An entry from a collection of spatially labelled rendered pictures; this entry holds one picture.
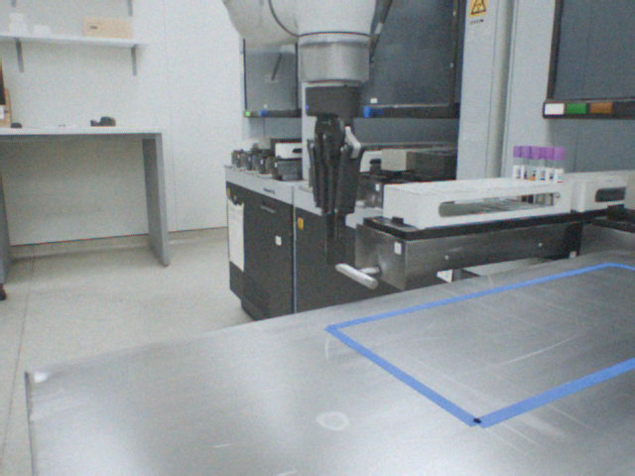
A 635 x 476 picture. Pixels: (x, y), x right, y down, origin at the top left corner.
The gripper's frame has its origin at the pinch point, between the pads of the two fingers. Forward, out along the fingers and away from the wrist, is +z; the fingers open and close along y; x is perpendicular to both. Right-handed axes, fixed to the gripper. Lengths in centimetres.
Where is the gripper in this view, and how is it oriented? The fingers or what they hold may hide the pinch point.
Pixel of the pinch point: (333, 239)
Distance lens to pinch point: 73.1
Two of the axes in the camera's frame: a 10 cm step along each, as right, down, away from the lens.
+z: 0.1, 9.7, 2.3
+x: -9.1, 1.0, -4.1
